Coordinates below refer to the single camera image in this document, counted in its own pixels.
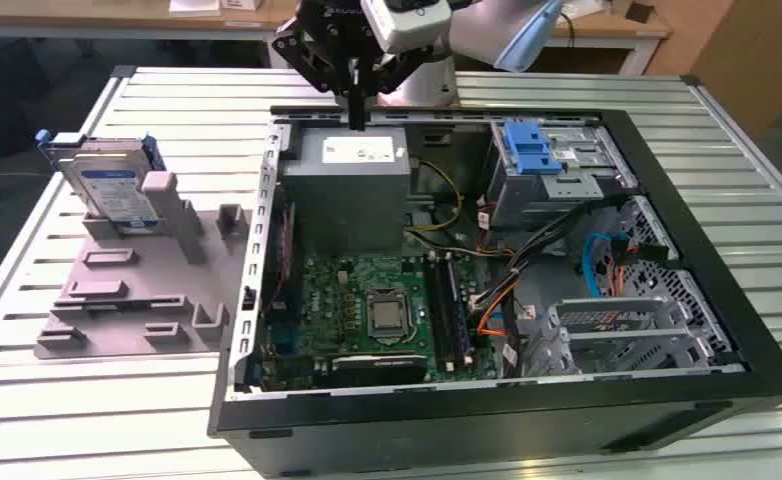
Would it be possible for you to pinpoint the white paper sheet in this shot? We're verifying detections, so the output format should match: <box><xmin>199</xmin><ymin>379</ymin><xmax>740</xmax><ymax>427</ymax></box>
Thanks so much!
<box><xmin>167</xmin><ymin>0</ymin><xmax>223</xmax><ymax>16</ymax></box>

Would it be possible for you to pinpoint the wooden cabinet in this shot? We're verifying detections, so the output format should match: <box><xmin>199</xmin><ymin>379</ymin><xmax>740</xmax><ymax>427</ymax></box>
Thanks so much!
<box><xmin>648</xmin><ymin>0</ymin><xmax>782</xmax><ymax>142</ymax></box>

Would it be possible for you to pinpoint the grey power supply unit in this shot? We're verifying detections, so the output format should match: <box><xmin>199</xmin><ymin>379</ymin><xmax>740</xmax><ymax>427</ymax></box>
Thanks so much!
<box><xmin>279</xmin><ymin>125</ymin><xmax>413</xmax><ymax>256</ymax></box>

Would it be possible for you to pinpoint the metal optical drive cage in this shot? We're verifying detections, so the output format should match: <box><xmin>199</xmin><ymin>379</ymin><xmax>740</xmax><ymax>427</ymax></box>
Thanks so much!
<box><xmin>483</xmin><ymin>119</ymin><xmax>637</xmax><ymax>232</ymax></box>

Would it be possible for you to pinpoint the hard disk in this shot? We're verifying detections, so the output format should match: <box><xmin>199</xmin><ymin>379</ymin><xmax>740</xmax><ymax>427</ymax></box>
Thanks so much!
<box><xmin>35</xmin><ymin>128</ymin><xmax>166</xmax><ymax>234</ymax></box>

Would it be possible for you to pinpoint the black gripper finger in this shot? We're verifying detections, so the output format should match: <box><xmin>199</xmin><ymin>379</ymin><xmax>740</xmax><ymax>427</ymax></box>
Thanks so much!
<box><xmin>358</xmin><ymin>46</ymin><xmax>434</xmax><ymax>132</ymax></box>
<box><xmin>271</xmin><ymin>17</ymin><xmax>362</xmax><ymax>132</ymax></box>

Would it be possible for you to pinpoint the green motherboard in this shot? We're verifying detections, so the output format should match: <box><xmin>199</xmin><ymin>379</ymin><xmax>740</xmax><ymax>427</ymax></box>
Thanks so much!
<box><xmin>257</xmin><ymin>252</ymin><xmax>503</xmax><ymax>389</ymax></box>

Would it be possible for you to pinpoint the black cable bundle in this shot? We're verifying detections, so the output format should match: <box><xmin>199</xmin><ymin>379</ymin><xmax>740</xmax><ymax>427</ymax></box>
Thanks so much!
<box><xmin>470</xmin><ymin>197</ymin><xmax>610</xmax><ymax>379</ymax></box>

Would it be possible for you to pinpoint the CPU socket metal frame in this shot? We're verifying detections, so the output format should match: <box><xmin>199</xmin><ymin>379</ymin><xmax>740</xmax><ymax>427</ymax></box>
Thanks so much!
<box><xmin>361</xmin><ymin>287</ymin><xmax>415</xmax><ymax>347</ymax></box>

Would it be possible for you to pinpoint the silver CPU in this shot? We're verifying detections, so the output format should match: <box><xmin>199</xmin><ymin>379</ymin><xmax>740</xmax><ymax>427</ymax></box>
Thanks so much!
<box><xmin>370</xmin><ymin>301</ymin><xmax>403</xmax><ymax>329</ymax></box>

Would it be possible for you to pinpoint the black graphics card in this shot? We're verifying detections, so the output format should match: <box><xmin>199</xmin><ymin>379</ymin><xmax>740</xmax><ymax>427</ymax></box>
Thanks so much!
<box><xmin>313</xmin><ymin>352</ymin><xmax>430</xmax><ymax>387</ymax></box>

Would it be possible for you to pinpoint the orange red yellow power wire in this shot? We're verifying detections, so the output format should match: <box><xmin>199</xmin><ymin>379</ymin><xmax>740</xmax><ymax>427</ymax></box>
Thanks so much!
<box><xmin>475</xmin><ymin>241</ymin><xmax>674</xmax><ymax>342</ymax></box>

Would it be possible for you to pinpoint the black PC case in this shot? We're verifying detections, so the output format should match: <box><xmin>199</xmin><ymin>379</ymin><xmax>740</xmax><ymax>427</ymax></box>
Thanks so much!
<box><xmin>205</xmin><ymin>104</ymin><xmax>782</xmax><ymax>479</ymax></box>

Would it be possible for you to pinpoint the yellow black power wire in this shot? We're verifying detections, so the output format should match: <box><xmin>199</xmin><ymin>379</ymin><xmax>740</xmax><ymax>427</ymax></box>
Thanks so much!
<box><xmin>406</xmin><ymin>158</ymin><xmax>465</xmax><ymax>234</ymax></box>

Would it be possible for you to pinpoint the metal disk bay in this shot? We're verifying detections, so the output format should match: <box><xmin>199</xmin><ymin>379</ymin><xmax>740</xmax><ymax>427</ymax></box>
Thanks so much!
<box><xmin>541</xmin><ymin>294</ymin><xmax>728</xmax><ymax>377</ymax></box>

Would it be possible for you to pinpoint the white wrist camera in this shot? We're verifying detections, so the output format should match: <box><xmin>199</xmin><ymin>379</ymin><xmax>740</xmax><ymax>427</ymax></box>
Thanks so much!
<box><xmin>361</xmin><ymin>0</ymin><xmax>453</xmax><ymax>52</ymax></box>

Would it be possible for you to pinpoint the blue data wire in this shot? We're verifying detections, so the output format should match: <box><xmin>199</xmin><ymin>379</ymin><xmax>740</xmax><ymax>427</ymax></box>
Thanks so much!
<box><xmin>478</xmin><ymin>219</ymin><xmax>636</xmax><ymax>335</ymax></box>

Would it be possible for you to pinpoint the blue plastic drive latch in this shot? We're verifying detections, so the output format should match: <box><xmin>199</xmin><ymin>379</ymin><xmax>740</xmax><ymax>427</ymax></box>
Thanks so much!
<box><xmin>505</xmin><ymin>121</ymin><xmax>563</xmax><ymax>177</ymax></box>

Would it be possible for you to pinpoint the grey parts rack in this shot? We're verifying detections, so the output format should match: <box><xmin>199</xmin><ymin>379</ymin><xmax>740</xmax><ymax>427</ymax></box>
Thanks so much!
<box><xmin>34</xmin><ymin>171</ymin><xmax>257</xmax><ymax>361</ymax></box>

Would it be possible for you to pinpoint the wooden desk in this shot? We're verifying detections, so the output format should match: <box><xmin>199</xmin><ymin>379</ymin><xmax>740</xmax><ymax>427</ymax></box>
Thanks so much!
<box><xmin>0</xmin><ymin>0</ymin><xmax>674</xmax><ymax>76</ymax></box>

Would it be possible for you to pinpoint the black RAM slot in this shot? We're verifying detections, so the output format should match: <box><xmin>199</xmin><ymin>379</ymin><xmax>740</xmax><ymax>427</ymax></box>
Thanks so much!
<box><xmin>427</xmin><ymin>252</ymin><xmax>458</xmax><ymax>370</ymax></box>
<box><xmin>438</xmin><ymin>252</ymin><xmax>470</xmax><ymax>370</ymax></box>
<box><xmin>449</xmin><ymin>252</ymin><xmax>483</xmax><ymax>370</ymax></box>

